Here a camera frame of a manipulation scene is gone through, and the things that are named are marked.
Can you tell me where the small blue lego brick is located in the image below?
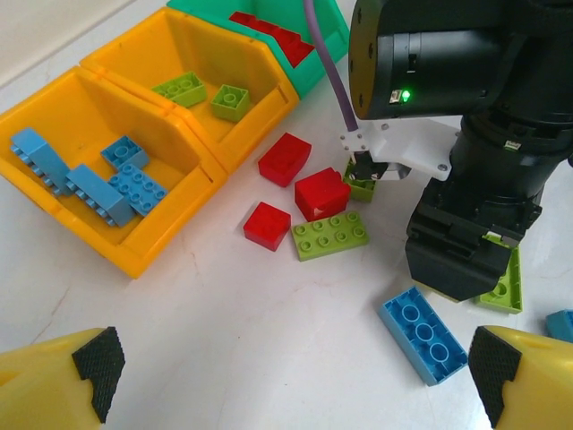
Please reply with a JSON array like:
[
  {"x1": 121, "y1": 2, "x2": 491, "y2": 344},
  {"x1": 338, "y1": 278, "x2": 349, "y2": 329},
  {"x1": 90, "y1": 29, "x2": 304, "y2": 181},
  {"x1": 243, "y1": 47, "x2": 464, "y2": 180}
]
[{"x1": 100, "y1": 135, "x2": 150, "y2": 170}]

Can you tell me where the small green lego brick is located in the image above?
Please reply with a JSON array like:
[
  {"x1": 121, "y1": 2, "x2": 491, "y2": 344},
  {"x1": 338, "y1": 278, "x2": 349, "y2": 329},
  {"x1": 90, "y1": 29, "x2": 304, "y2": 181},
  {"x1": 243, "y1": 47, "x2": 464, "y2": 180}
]
[{"x1": 210, "y1": 83, "x2": 251, "y2": 123}]

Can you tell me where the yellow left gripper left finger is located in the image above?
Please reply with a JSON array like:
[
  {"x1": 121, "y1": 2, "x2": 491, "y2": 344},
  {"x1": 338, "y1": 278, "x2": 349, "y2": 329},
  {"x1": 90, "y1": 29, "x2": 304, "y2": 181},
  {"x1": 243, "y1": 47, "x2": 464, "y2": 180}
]
[{"x1": 0, "y1": 325, "x2": 126, "y2": 430}]

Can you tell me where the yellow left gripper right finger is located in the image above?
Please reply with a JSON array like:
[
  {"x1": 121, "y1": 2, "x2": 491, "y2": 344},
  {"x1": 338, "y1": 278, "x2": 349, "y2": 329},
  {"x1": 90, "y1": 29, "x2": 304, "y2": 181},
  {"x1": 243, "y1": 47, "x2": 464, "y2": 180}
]
[{"x1": 466, "y1": 324, "x2": 573, "y2": 430}]

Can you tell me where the yellow bin for green bricks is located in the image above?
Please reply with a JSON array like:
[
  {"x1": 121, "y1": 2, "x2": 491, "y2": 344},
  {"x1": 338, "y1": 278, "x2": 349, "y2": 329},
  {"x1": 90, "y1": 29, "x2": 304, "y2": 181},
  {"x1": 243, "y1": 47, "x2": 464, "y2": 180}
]
[{"x1": 79, "y1": 6, "x2": 300, "y2": 176}]

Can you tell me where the small red lego brick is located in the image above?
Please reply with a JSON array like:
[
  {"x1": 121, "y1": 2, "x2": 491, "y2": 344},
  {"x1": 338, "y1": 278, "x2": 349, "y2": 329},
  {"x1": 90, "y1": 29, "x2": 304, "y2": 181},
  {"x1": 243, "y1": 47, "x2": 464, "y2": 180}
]
[{"x1": 243, "y1": 201, "x2": 292, "y2": 252}]

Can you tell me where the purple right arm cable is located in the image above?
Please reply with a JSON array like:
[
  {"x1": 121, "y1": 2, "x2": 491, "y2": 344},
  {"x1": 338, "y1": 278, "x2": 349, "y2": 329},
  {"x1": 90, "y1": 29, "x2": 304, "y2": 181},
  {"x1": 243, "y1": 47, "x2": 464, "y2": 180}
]
[{"x1": 302, "y1": 0, "x2": 359, "y2": 135}]

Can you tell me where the yellow bin for blue bricks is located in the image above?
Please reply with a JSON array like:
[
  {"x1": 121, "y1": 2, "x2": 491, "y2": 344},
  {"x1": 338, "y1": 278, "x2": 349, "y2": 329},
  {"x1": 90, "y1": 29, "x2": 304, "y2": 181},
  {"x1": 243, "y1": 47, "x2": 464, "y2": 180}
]
[{"x1": 0, "y1": 65, "x2": 229, "y2": 281}]

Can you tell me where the green plastic bin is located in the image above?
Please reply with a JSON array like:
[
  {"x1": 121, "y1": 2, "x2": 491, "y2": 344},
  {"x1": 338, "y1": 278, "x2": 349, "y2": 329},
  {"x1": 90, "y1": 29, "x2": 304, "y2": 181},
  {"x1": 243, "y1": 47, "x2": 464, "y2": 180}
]
[{"x1": 166, "y1": 0, "x2": 351, "y2": 100}]

